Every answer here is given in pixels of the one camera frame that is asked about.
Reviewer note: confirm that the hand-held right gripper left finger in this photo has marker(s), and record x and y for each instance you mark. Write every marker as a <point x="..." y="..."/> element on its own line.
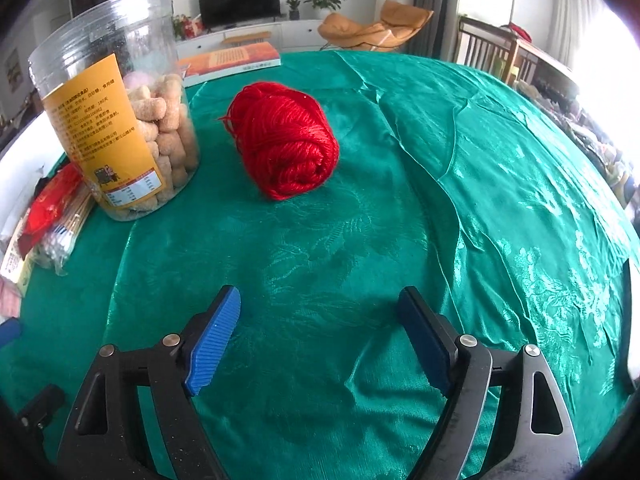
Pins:
<point x="215" y="340"/>

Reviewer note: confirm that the red cloth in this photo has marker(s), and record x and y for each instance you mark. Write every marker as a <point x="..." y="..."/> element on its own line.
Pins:
<point x="520" y="31"/>

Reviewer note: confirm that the yellow paper packet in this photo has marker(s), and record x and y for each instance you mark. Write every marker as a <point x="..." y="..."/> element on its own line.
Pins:
<point x="17" y="270"/>

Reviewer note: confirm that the orange cover book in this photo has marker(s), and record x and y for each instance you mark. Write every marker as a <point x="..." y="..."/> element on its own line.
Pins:
<point x="235" y="57"/>

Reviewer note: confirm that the white television cabinet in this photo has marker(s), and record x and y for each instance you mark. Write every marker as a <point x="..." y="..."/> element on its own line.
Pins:
<point x="300" y="35"/>

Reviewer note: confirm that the cotton swab pack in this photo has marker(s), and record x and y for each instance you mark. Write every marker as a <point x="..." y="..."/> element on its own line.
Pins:
<point x="62" y="240"/>

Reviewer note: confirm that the red flower bouquet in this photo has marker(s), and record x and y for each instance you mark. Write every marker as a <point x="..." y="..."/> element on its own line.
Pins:
<point x="186" y="27"/>

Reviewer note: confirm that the framed wall picture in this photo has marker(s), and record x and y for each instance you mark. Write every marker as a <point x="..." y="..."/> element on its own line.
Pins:
<point x="12" y="70"/>

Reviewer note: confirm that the clear plastic snack jar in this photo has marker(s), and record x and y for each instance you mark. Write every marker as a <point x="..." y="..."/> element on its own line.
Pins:
<point x="100" y="110"/>

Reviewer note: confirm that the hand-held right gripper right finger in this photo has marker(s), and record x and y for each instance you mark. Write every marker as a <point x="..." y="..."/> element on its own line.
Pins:
<point x="425" y="340"/>

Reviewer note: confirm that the white foam board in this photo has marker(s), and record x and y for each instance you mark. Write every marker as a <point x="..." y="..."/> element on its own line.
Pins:
<point x="25" y="155"/>

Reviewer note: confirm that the orange lounge chair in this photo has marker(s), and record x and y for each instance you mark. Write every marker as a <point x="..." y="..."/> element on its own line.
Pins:
<point x="350" y="30"/>

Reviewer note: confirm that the black television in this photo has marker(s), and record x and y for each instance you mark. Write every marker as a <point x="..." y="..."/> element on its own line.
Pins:
<point x="237" y="2"/>

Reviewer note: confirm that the red packet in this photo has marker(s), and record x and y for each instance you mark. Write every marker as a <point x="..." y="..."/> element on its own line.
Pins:
<point x="45" y="210"/>

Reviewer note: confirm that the red yarn ball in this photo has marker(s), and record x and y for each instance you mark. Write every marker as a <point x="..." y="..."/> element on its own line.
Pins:
<point x="285" y="140"/>

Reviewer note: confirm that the green satin tablecloth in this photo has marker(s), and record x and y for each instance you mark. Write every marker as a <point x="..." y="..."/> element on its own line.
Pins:
<point x="350" y="240"/>

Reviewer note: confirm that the large potted plant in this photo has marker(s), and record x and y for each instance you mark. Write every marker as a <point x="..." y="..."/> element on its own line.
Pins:
<point x="324" y="0"/>

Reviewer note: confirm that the grey curtain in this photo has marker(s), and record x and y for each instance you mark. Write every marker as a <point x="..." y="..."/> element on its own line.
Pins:
<point x="435" y="5"/>

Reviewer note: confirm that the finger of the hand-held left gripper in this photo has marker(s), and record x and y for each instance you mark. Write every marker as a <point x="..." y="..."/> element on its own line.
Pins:
<point x="7" y="332"/>
<point x="42" y="405"/>

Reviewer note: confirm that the small potted plant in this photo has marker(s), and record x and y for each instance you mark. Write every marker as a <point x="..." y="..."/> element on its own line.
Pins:
<point x="293" y="7"/>

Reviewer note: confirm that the wooden chair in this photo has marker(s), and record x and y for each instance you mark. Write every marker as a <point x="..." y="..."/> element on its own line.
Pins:
<point x="480" y="45"/>

